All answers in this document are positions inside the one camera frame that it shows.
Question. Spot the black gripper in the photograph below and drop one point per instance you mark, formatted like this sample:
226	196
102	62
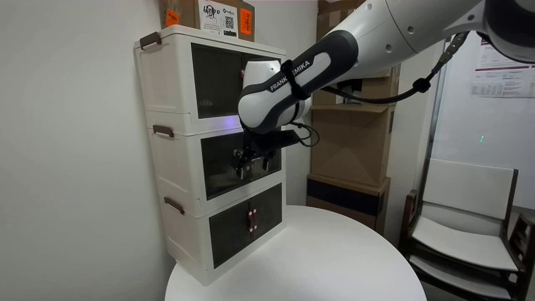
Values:
261	149

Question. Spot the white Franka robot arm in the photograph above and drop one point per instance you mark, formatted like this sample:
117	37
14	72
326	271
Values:
378	39

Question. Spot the white three-tier plastic cabinet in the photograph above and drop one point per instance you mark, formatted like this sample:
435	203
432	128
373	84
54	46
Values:
168	84

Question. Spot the large cardboard box stack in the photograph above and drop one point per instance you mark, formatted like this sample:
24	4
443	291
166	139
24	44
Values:
345	156

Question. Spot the labelled cardboard box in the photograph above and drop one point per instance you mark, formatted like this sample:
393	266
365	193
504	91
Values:
189	11

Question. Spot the printed paper poster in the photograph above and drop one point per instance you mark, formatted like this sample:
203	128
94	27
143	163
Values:
502	76

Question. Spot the dark wooden chair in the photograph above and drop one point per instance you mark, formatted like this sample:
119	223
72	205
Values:
524	251

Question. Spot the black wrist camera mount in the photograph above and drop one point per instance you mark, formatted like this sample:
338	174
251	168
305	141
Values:
285	138

